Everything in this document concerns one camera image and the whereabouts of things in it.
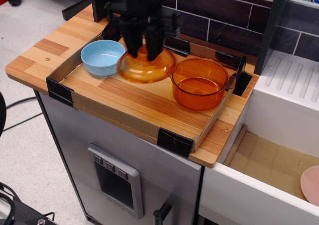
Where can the light blue bowl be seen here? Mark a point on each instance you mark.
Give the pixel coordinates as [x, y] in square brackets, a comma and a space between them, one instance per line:
[100, 57]

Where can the pink plate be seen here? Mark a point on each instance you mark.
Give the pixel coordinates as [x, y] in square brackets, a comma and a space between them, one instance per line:
[310, 185]

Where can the black equipment with cables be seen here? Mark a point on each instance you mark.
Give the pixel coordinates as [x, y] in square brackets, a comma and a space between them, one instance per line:
[14, 212]

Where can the orange transparent pot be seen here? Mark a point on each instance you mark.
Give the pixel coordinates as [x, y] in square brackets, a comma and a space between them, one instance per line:
[199, 84]

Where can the orange transparent pot lid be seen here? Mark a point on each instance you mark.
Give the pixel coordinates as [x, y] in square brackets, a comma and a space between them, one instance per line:
[142, 70]

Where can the black cabinet door handle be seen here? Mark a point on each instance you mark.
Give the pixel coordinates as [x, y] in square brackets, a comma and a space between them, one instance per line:
[160, 215]

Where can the grey toy dishwasher cabinet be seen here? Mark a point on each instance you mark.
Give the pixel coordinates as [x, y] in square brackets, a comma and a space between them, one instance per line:
[120, 178]

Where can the dark shelf upright post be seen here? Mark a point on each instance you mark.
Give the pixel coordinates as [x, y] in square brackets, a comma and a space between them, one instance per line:
[268, 41]

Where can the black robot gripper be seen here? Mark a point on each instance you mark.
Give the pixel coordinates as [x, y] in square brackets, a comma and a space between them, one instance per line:
[135, 18]

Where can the white toy sink unit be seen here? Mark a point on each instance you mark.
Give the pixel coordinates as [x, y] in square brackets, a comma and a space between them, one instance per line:
[257, 179]

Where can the cardboard fence with black tape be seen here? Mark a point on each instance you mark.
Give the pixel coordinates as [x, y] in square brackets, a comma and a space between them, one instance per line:
[150, 111]

